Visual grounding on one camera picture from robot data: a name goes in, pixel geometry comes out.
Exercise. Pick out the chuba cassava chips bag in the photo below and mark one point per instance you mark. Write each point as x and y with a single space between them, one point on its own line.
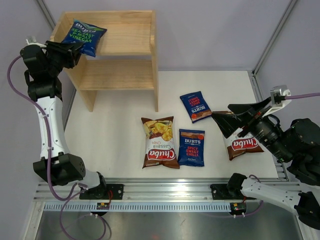
159 143
237 146

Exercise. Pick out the Burts spicy chilli bag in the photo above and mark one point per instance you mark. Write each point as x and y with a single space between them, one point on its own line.
191 148
196 106

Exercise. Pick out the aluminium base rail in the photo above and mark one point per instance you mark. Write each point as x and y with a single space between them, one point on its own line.
161 190

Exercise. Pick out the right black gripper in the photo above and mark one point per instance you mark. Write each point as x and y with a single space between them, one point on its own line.
229 122

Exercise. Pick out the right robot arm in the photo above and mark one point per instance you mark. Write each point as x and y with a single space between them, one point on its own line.
299 145

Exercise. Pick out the centre Chuba cassava chips bag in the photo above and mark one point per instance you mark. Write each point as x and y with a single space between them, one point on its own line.
159 143

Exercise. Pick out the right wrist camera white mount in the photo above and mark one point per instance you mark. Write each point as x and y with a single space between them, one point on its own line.
278 96

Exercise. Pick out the wooden two-tier shelf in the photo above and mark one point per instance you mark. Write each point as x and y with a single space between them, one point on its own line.
127 57

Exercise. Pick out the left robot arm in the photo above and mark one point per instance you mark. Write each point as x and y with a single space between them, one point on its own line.
57 166

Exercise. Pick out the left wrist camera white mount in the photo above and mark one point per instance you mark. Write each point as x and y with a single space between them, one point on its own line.
31 40

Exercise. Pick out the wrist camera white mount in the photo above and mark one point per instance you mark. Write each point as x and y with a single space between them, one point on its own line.
31 40
278 96

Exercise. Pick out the white slotted cable duct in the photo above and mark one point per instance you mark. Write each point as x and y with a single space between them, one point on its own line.
193 207

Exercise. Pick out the Burts sea salt vinegar bag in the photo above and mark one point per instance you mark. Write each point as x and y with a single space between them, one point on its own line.
85 33

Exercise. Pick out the right Chuba cassava chips bag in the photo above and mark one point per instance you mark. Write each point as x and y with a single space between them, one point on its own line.
237 146

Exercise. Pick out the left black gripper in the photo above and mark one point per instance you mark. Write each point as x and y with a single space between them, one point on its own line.
71 56

